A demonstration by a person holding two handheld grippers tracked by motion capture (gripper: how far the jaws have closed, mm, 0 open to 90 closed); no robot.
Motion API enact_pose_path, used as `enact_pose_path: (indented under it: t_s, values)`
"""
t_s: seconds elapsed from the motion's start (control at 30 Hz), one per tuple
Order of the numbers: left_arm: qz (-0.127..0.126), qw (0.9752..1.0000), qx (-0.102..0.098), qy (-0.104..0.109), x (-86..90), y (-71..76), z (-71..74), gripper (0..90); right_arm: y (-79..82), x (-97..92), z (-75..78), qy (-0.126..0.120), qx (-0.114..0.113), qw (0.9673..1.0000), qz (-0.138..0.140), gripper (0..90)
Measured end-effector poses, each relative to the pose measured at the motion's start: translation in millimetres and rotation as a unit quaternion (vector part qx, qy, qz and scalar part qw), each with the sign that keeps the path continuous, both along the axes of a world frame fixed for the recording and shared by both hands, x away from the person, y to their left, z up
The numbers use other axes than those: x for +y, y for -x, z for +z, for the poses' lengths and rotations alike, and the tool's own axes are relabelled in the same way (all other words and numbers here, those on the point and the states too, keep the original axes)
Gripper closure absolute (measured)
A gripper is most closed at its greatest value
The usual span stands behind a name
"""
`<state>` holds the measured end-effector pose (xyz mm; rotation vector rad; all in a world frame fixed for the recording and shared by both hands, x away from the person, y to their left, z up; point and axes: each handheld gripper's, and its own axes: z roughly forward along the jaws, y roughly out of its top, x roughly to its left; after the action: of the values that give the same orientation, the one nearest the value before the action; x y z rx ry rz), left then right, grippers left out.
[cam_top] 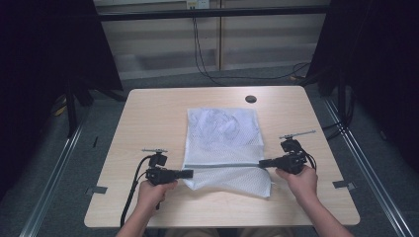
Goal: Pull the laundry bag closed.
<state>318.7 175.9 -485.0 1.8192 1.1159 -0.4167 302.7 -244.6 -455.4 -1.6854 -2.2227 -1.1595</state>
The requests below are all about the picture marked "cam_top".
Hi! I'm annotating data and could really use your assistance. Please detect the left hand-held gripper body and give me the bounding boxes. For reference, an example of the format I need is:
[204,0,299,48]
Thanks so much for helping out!
[141,148,177,187]

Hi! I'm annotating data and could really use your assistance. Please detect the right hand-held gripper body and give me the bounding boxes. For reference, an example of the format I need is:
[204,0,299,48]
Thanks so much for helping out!
[279,129,317,176]

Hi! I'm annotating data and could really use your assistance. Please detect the white mesh laundry bag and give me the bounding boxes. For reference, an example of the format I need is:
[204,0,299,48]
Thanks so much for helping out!
[182,107,275,198]

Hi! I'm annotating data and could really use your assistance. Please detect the person's left hand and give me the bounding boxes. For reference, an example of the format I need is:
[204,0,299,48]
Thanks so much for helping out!
[135,179,179,217]

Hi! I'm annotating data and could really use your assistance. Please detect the person's right hand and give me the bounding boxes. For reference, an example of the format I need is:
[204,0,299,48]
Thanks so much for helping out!
[275,164,319,205]

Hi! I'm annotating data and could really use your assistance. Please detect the grey tape piece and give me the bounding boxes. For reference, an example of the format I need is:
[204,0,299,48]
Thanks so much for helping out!
[331,180,357,192]
[86,186,109,196]

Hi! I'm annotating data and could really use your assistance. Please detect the white garment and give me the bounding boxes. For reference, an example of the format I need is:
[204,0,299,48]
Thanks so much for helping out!
[194,110,242,140]

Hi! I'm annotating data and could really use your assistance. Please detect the black metal stand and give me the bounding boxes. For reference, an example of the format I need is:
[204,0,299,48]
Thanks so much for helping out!
[63,78,97,139]

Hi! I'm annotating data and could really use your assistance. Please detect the yellow floor item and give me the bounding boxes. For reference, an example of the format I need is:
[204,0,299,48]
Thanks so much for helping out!
[53,95,67,117]

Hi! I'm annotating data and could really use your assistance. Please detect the black curtain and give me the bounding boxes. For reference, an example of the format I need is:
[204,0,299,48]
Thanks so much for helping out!
[0,0,124,200]
[307,0,419,174]

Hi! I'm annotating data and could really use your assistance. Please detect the black horizontal bar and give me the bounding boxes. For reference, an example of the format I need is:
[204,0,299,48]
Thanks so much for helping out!
[97,4,331,23]

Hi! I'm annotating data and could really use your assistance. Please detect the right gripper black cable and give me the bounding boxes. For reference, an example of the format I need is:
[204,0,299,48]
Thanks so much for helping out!
[300,149,318,173]

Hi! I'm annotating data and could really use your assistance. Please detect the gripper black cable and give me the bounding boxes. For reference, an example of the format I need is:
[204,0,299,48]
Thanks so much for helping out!
[120,154,153,229]
[300,149,318,173]

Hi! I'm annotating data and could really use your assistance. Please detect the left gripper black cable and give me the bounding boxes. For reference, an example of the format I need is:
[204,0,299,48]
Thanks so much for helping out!
[120,154,153,229]

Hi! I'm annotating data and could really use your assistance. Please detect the black floor cables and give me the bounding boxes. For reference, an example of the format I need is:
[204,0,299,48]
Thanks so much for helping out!
[321,92,356,142]

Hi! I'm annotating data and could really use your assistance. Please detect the metal floor rail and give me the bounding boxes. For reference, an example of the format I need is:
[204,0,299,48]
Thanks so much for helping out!
[323,98,415,237]
[19,119,86,237]

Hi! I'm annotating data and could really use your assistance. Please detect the black wall cable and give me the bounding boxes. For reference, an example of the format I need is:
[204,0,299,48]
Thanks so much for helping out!
[192,16,225,87]
[194,16,312,82]

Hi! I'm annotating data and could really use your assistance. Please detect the wooden wall post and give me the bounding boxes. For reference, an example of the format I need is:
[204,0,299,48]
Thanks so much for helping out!
[215,0,227,72]

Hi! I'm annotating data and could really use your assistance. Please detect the white wall socket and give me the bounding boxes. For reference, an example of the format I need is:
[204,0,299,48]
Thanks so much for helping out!
[186,0,211,10]

